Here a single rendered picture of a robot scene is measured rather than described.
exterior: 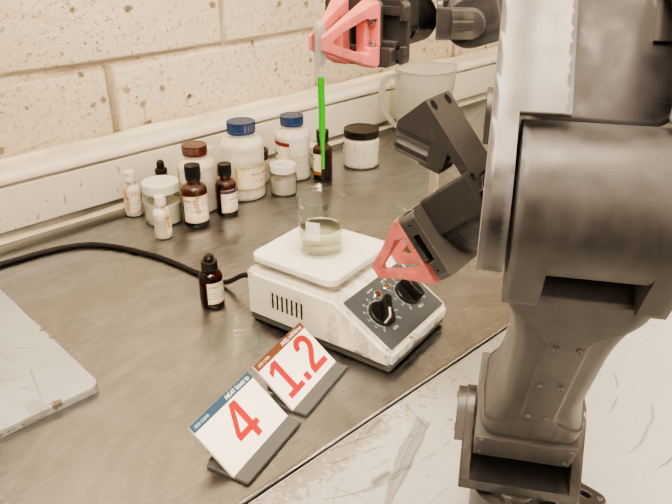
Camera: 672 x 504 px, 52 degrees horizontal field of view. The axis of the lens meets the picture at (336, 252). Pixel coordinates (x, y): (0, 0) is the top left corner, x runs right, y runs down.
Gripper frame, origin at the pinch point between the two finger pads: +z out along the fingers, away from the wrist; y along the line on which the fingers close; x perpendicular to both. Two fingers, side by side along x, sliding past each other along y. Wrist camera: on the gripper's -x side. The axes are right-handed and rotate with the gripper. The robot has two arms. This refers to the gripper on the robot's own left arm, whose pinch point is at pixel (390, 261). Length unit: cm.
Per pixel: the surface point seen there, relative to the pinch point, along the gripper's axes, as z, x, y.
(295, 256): 13.2, -5.7, -1.8
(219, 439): 10.7, 4.9, 20.2
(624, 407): -8.6, 24.7, -8.5
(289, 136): 36, -25, -37
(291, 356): 12.1, 3.1, 7.3
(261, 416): 11.0, 5.8, 15.0
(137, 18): 36, -51, -22
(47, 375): 28.7, -8.7, 22.7
